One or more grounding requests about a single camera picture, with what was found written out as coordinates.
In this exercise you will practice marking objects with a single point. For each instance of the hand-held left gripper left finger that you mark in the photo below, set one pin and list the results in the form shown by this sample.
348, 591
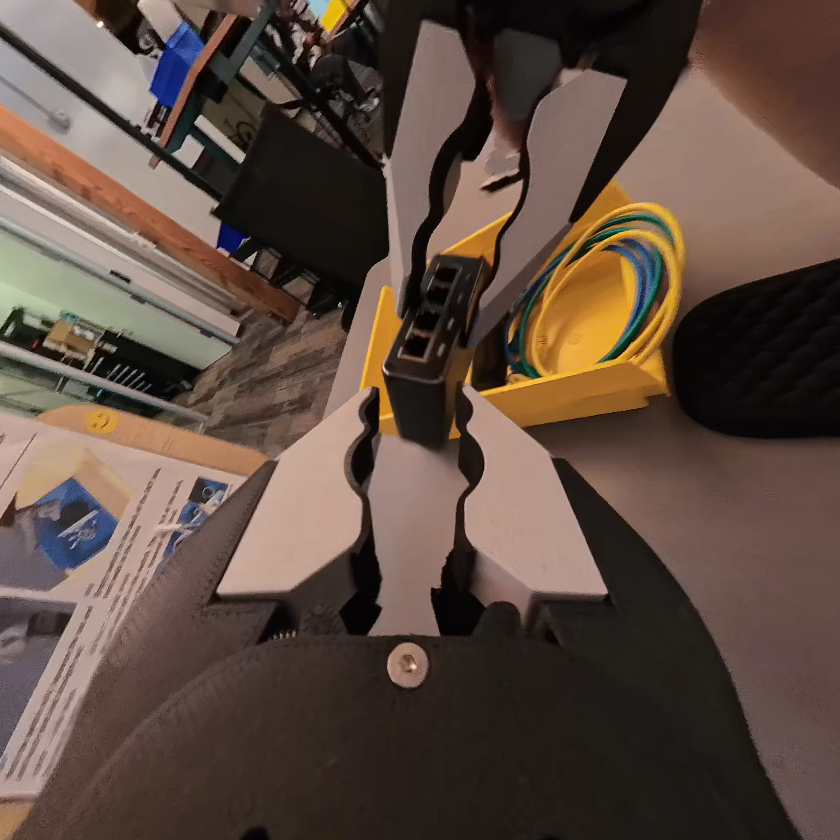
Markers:
295, 525

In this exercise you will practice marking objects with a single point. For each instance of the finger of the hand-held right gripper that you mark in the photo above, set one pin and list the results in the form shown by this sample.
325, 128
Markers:
558, 170
420, 131

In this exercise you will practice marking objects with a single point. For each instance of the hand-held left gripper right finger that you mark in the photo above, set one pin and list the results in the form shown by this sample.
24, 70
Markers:
531, 525

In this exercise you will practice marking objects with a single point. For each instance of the yellow plastic bin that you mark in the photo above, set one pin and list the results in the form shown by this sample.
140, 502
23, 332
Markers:
590, 394

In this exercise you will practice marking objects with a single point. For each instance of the black ethernet switch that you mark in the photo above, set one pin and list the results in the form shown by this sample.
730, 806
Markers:
420, 394

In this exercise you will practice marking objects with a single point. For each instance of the black chair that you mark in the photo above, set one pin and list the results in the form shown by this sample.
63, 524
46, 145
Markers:
308, 203

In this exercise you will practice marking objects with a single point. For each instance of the printed instruction sheet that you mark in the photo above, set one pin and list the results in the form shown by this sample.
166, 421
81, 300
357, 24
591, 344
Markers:
131, 525

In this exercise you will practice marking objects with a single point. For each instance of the wooden top workbench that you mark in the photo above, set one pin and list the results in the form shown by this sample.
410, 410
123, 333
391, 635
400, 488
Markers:
210, 65

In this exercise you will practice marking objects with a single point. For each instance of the blue storage bin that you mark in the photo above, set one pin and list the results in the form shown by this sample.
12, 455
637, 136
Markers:
177, 65

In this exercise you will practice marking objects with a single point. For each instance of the black quilted cushion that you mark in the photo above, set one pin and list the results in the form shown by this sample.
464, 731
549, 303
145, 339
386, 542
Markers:
761, 354

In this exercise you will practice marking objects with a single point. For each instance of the wooden beam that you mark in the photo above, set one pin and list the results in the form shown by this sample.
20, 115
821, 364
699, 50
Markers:
131, 203

